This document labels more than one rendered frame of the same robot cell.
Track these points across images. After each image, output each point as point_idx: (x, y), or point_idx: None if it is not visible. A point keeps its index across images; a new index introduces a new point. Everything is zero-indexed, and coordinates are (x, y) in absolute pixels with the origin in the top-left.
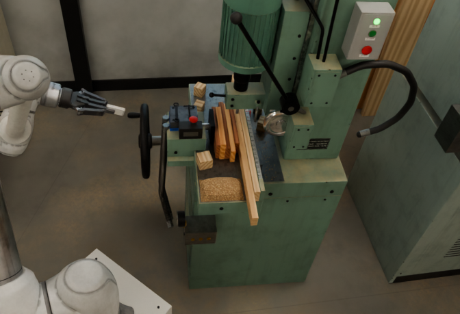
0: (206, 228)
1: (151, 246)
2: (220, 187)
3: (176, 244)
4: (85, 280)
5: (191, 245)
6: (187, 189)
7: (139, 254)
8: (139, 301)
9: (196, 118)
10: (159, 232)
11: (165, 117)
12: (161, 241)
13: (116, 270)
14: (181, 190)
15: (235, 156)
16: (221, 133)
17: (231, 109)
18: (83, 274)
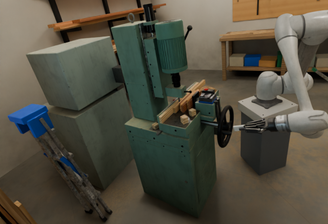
0: None
1: (227, 207)
2: (208, 86)
3: (212, 202)
4: (267, 71)
5: (215, 149)
6: (201, 170)
7: (235, 206)
8: (248, 103)
9: (204, 88)
10: (219, 213)
11: (215, 101)
12: (220, 208)
13: (255, 111)
14: None
15: None
16: (195, 91)
17: (180, 103)
18: (267, 72)
